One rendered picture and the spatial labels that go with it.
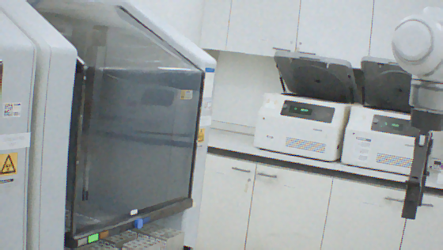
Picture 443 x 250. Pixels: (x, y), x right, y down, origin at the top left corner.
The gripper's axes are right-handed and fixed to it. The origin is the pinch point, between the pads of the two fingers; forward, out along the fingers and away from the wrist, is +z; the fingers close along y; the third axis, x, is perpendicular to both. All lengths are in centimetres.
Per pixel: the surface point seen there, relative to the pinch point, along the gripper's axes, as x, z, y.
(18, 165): 75, 1, -35
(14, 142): 75, -4, -37
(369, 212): 41, 55, 218
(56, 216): 75, 15, -22
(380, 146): 41, 15, 220
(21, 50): 75, -23, -37
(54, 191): 75, 9, -23
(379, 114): 46, -4, 227
